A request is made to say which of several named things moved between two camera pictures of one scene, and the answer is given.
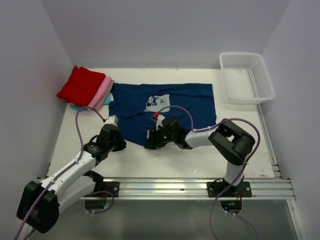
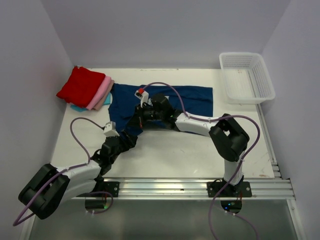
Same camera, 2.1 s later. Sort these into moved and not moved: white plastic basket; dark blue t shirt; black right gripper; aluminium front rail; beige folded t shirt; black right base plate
Moved: dark blue t shirt; black right gripper
Not moved: beige folded t shirt; white plastic basket; aluminium front rail; black right base plate
